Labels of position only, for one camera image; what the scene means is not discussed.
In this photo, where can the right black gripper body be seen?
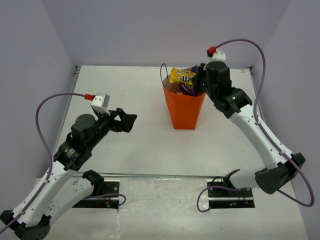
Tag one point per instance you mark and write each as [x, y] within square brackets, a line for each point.
[200, 83]

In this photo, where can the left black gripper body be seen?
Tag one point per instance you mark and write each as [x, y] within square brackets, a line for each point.
[116, 120]

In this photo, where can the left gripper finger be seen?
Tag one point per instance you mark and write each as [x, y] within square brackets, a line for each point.
[127, 122]
[118, 115]

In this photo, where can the yellow M&M's large pack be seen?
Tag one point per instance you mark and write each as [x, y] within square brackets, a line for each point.
[181, 76]

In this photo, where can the purple Krokant candy bag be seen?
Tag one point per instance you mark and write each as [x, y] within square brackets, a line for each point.
[186, 89]

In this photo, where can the orange paper bag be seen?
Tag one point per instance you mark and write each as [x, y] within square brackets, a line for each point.
[184, 110]

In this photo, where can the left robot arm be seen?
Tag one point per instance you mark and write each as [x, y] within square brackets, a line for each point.
[33, 218]

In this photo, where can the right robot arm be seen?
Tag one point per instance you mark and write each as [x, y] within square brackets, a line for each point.
[280, 163]

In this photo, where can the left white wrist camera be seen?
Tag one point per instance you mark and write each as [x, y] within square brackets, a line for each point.
[100, 103]

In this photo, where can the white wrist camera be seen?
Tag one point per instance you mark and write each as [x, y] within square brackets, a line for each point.
[100, 103]
[215, 55]

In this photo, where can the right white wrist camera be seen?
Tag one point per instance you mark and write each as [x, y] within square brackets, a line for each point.
[215, 55]

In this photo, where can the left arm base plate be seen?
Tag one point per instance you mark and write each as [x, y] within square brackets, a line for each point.
[108, 187]

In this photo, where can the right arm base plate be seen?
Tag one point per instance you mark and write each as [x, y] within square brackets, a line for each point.
[225, 199]

